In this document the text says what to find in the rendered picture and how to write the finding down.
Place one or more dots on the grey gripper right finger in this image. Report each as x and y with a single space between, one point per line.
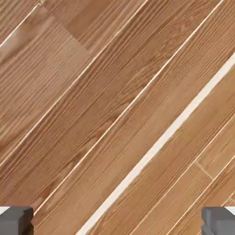
219 223

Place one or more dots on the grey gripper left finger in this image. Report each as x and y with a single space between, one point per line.
14 222

